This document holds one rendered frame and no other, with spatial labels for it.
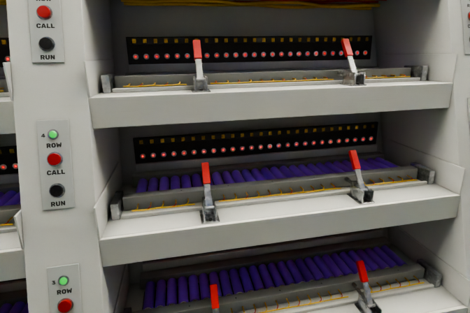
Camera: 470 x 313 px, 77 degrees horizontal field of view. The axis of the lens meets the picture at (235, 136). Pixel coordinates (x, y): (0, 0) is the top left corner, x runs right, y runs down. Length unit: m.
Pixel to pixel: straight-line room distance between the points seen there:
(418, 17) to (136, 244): 0.66
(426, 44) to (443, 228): 0.36
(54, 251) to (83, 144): 0.15
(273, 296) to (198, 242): 0.20
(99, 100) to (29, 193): 0.16
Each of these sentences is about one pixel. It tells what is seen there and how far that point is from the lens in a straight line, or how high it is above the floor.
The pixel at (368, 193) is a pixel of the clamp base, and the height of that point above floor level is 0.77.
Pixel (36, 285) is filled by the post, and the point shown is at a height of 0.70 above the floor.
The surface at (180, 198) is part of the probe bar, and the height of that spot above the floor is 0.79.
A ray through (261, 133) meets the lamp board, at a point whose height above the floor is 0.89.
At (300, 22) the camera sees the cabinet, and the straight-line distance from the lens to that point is 0.75.
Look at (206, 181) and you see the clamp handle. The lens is 0.48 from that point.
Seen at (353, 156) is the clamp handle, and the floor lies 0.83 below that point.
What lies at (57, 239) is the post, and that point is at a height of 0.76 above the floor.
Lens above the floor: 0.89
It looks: level
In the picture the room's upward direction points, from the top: 4 degrees counter-clockwise
